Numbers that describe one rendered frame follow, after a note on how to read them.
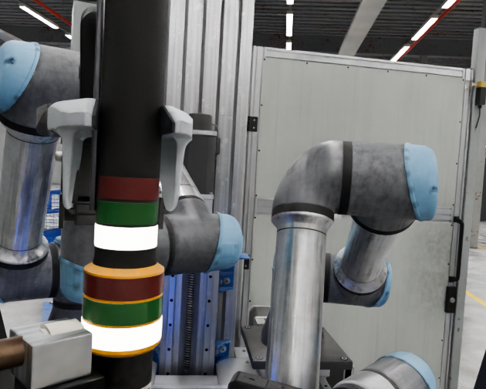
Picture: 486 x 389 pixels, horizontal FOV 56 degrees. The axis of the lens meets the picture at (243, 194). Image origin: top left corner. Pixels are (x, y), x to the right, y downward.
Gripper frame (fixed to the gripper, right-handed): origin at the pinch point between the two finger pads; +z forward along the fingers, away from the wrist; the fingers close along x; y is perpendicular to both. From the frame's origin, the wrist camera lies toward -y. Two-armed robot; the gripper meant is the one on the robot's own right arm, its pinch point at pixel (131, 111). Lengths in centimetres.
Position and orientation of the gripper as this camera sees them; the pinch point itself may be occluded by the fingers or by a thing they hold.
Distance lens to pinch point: 24.7
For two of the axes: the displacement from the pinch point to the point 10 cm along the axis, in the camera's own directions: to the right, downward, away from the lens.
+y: -0.5, 10.0, 0.4
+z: 3.5, 0.6, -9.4
